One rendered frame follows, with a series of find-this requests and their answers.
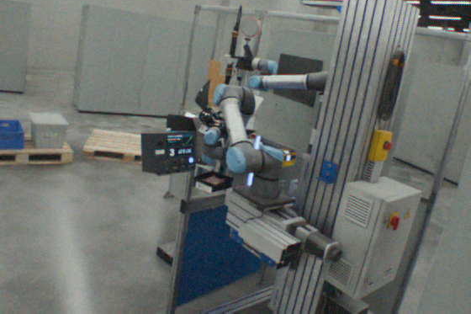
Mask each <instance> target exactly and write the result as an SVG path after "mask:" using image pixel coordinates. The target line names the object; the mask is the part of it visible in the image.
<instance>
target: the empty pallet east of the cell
mask: <svg viewBox="0 0 471 314"><path fill-rule="evenodd" d="M95 151H102V152H117V153H124V156H123V159H121V158H112V157H97V156H95ZM135 155H141V135H136V134H130V133H122V132H116V131H109V130H95V129H94V130H93V133H92V134H91V135H90V136H89V138H88V140H87V143H86V145H85V146H84V148H83V156H82V157H83V158H88V159H95V160H104V161H111V162H128V163H135V164H142V162H141V161H137V160H135Z"/></svg>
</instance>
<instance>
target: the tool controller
mask: <svg viewBox="0 0 471 314"><path fill-rule="evenodd" d="M171 146H176V147H177V156H176V157H168V147H171ZM190 157H192V158H193V162H192V163H190V162H189V158H190ZM182 158H185V159H186V162H185V164H182V161H181V160H182ZM174 159H177V165H174V163H173V160H174ZM166 160H169V162H170V163H169V165H166V164H165V161H166ZM141 162H142V172H148V173H167V174H171V172H176V171H177V173H180V171H182V170H188V169H195V168H196V141H195V131H163V132H145V133H141Z"/></svg>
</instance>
